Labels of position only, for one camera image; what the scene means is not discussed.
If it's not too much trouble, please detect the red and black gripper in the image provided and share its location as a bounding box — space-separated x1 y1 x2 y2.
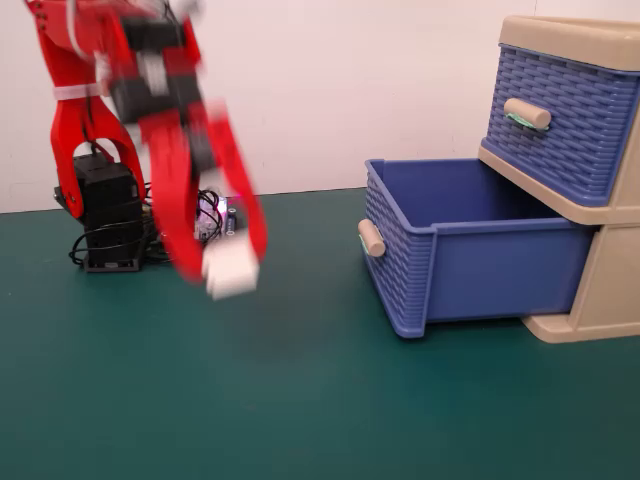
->
105 14 269 287

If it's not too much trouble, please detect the white building block cube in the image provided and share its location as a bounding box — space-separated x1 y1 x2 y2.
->
201 238 262 301

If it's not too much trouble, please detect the blue wicker drawer beige handle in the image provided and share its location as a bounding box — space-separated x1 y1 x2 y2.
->
357 157 595 341
479 43 640 209

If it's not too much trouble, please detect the controller circuit board with LEDs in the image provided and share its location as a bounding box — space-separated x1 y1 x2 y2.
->
193 188 247 247

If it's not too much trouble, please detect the short white zip tie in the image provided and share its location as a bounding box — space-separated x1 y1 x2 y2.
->
52 83 102 102

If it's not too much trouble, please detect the green table mat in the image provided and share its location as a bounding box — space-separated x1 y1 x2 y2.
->
0 185 640 480

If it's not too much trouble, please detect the long white zip tie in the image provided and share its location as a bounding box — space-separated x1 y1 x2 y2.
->
65 0 101 61

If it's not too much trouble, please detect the beige plastic drawer cabinet frame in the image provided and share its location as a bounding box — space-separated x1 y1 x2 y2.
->
477 14 640 345

